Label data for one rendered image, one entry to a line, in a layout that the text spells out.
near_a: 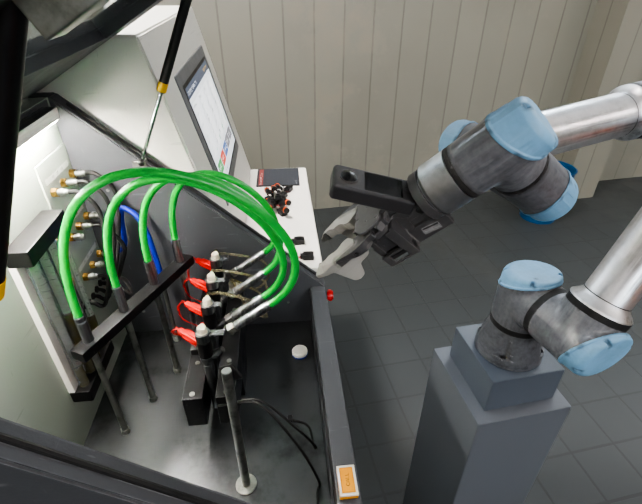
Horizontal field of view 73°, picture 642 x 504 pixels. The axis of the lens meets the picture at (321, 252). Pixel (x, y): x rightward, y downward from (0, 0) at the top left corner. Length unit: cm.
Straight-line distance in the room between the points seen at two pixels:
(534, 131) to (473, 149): 7
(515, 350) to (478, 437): 23
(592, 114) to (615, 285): 30
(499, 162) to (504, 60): 319
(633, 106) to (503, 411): 68
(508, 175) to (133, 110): 75
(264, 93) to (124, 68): 222
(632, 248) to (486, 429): 51
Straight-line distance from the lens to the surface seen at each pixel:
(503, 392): 111
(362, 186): 57
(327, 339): 101
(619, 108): 89
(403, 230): 62
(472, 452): 120
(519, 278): 98
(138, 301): 95
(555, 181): 62
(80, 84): 105
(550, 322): 95
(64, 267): 80
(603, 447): 229
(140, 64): 100
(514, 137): 54
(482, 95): 371
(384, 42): 329
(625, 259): 92
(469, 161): 55
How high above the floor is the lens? 167
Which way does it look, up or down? 34 degrees down
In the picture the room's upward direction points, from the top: straight up
